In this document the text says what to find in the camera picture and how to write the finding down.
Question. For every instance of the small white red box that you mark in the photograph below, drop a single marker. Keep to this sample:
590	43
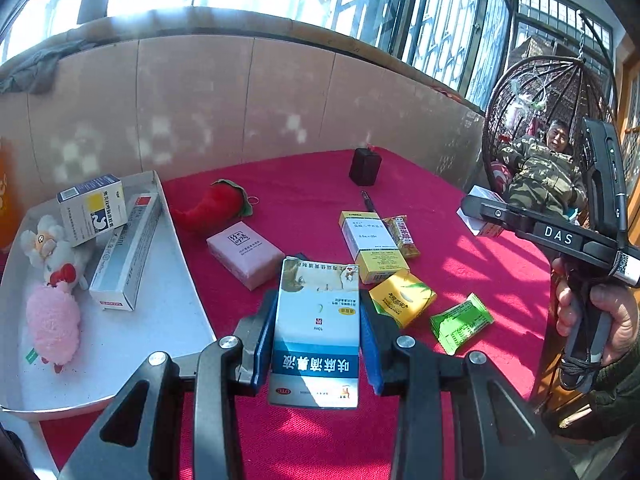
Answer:
474	221

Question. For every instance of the black cube power adapter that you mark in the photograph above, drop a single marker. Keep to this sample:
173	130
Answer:
365	165

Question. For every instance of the man in camouflage clothes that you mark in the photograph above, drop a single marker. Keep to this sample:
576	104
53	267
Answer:
545	178

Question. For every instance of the red chili plush keychain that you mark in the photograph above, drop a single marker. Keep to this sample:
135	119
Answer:
223	202

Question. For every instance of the black pen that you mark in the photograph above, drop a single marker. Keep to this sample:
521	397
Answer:
368	202

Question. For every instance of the white plush dog toy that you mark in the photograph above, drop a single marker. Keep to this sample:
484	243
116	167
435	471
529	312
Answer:
47	249

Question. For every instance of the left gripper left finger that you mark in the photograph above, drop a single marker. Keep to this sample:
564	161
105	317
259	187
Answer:
138	435

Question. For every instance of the blue white medicine box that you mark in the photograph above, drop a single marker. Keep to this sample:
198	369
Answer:
91	208

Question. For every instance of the green wet wipe packet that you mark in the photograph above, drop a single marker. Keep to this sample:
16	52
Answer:
454	327

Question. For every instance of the white cardboard tray box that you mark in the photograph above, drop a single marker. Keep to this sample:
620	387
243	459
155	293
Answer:
168	317

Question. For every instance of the white yellow medicine box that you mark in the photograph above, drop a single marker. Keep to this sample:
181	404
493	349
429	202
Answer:
371	246

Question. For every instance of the orange coco paper cup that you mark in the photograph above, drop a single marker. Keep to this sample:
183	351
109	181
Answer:
10	205

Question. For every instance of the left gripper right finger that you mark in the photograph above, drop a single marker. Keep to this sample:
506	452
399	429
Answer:
454	414

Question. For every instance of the corn crisp snack bar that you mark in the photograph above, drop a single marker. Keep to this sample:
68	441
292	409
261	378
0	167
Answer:
399	231

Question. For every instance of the yellow bamboo tissue pack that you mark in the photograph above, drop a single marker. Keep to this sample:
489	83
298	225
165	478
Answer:
403	297

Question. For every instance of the pink plush pig toy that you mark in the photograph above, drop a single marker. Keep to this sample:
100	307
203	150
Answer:
53	319

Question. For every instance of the grey liquid sealant box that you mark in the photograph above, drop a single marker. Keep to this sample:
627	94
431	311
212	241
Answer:
116	280

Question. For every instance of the person's right hand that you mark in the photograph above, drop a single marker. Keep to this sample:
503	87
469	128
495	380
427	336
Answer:
618	301

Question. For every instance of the black wicker hanging chair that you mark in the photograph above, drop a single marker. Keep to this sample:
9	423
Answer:
545	80

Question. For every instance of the grey rag on sill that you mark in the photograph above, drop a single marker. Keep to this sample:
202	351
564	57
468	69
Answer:
36	75

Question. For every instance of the light blue nasal drops box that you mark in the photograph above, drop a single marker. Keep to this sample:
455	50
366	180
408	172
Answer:
316	338

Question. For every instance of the pink soap box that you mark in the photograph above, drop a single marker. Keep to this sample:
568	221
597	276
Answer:
247	255

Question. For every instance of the red cloth table mat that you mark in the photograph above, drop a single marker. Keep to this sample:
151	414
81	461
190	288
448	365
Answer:
299	202

